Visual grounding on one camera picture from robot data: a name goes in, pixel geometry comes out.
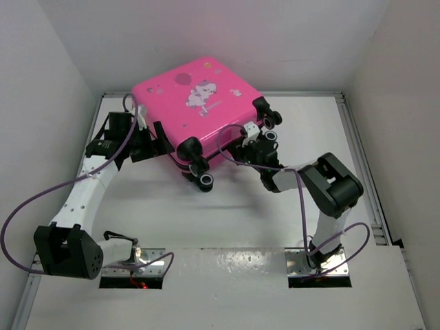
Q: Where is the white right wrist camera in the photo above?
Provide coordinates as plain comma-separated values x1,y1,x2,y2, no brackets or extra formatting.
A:
242,122,261,146

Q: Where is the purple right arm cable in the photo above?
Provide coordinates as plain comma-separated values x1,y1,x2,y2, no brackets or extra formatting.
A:
217,124,371,279

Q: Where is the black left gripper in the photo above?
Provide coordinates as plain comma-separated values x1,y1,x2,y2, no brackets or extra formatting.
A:
123,121,175,162

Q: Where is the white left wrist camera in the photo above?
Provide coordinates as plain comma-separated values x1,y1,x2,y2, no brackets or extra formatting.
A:
137,104,148,131

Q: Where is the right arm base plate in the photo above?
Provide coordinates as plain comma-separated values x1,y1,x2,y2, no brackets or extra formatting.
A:
285,248,349,278

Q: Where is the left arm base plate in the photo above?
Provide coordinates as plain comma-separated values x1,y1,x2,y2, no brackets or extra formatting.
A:
101,247,167,276

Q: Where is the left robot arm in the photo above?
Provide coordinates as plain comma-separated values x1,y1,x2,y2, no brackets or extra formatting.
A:
34,112,175,279

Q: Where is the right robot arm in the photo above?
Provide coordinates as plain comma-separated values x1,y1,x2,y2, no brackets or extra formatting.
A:
228,132,364,269

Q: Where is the pink hard-shell suitcase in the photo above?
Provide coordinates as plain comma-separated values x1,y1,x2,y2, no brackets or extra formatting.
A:
131,56,282,192

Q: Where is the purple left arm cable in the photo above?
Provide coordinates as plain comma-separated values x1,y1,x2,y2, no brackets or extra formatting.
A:
1,93,175,276

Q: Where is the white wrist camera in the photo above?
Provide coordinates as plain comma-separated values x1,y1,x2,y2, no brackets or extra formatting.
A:
242,122,261,146
137,104,148,131

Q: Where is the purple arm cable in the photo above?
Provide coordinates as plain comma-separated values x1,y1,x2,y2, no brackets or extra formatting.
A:
1,93,175,276
217,124,371,279

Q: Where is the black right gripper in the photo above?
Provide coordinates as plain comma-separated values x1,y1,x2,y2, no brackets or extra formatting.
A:
228,135,265,175

